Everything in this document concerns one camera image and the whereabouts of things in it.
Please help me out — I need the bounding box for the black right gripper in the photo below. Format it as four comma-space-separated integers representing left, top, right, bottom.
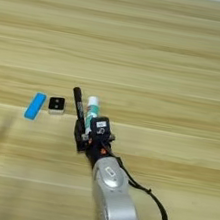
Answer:
69, 118, 118, 171

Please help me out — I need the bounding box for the white green glue stick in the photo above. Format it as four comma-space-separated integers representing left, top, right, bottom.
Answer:
82, 94, 103, 136

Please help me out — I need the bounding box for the blue eraser block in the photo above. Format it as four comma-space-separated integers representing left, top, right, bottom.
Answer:
23, 90, 48, 122

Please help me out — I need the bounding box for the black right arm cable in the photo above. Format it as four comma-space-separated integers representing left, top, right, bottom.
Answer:
88, 140, 181, 220

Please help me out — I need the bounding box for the black marker pen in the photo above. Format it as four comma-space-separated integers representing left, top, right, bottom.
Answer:
66, 86, 93, 136

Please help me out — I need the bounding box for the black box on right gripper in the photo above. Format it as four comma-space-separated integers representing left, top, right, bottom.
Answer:
87, 114, 113, 140

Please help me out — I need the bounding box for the small black white cube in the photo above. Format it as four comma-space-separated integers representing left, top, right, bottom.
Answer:
47, 95, 67, 117

